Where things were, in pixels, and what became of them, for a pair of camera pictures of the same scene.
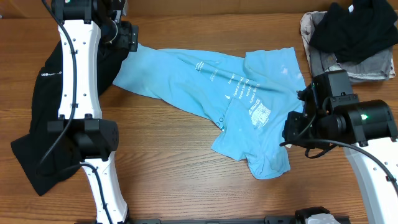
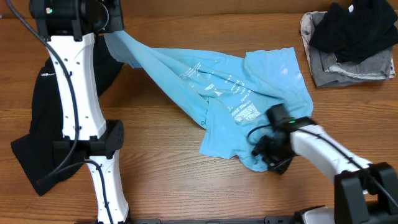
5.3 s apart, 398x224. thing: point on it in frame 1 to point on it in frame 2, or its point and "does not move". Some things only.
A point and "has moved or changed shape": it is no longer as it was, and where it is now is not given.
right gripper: x=295 y=121 to x=262 y=150
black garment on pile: x=357 y=32 does not move
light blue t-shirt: x=250 y=97 has moved or changed shape
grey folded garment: x=377 y=67 does not move
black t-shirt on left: x=45 y=157 does not move
